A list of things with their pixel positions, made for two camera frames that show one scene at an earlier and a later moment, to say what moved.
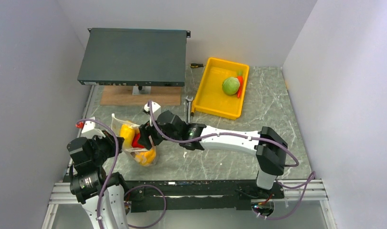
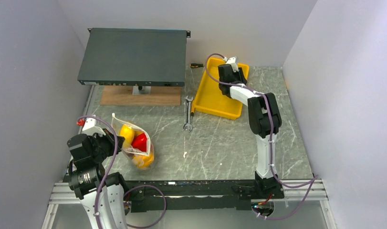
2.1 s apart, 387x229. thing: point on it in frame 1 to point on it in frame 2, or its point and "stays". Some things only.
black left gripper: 109,140 stays
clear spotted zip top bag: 129,131 stays
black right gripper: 144,138 to 239,75
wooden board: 122,95 stays
